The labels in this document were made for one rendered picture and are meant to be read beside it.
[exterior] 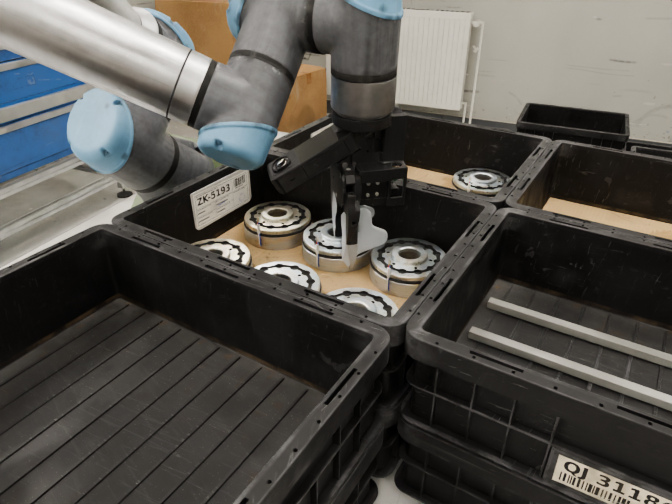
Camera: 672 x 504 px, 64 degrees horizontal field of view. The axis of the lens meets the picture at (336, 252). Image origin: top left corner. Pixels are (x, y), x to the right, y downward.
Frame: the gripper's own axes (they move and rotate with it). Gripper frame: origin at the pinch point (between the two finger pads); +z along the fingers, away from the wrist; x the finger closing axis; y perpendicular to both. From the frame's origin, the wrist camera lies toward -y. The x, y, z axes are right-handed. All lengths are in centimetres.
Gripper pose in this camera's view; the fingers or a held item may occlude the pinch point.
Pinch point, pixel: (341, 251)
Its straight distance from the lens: 73.9
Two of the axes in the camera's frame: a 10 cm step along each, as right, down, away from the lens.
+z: -0.1, 8.2, 5.8
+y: 9.7, -1.2, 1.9
